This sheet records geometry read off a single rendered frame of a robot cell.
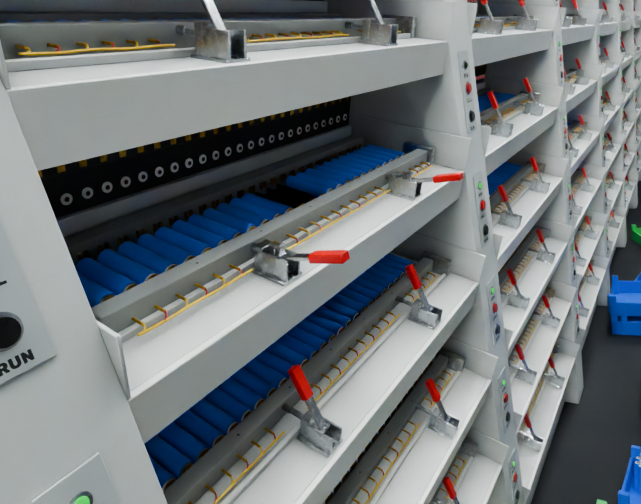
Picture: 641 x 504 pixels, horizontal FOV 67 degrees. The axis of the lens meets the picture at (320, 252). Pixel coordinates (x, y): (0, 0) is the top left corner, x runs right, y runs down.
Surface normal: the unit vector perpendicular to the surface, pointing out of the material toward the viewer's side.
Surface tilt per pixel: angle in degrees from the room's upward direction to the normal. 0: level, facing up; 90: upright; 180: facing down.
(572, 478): 0
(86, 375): 90
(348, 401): 19
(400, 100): 90
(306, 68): 109
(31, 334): 90
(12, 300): 90
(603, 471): 0
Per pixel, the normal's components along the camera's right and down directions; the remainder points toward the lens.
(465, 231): -0.57, 0.36
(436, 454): 0.05, -0.88
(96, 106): 0.82, 0.31
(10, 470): 0.79, 0.01
